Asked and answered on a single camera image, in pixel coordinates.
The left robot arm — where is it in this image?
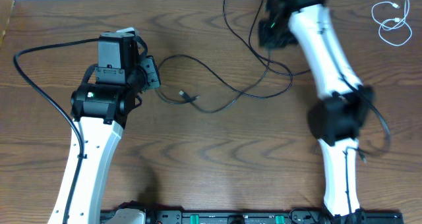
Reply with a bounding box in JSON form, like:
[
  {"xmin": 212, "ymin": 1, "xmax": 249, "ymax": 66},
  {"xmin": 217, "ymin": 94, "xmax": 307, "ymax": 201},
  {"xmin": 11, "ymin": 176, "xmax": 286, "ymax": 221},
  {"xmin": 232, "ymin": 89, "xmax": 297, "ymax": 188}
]
[{"xmin": 49, "ymin": 28, "xmax": 161, "ymax": 223}]

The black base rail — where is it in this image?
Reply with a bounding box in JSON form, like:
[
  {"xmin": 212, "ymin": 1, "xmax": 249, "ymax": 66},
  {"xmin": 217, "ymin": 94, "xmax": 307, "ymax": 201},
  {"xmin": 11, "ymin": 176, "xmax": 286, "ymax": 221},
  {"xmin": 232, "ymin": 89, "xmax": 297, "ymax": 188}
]
[{"xmin": 100, "ymin": 209, "xmax": 404, "ymax": 224}]

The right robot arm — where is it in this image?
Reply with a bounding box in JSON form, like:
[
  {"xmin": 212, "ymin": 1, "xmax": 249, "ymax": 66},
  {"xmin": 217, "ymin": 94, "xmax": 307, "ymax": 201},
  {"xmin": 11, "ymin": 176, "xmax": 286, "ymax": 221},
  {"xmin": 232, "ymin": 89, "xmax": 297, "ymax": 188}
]
[{"xmin": 259, "ymin": 0, "xmax": 373, "ymax": 223}]

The long black cable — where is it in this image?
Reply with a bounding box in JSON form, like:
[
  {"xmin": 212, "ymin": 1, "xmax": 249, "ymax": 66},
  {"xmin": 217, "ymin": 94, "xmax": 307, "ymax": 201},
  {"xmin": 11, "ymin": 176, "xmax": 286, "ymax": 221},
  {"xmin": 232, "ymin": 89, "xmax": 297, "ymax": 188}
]
[{"xmin": 154, "ymin": 0, "xmax": 294, "ymax": 114}]

